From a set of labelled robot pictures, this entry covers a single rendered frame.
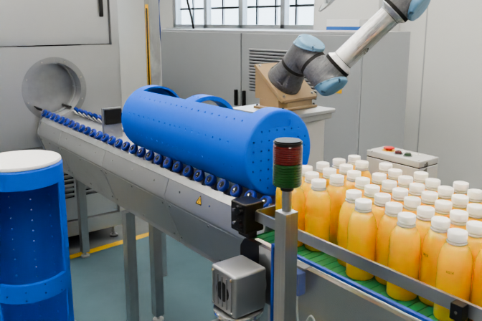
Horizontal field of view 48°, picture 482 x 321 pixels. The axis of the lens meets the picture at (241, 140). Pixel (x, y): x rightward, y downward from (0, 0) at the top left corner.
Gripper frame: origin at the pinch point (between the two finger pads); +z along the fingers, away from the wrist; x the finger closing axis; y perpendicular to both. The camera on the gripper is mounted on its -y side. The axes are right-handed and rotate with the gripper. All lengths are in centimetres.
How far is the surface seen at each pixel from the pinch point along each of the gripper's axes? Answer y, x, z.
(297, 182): 27, 56, 29
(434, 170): -36, 55, -1
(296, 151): 31, 52, 26
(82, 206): -143, -77, 172
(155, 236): -97, -9, 117
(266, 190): -25, 33, 45
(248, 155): -13, 25, 42
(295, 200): -2, 49, 36
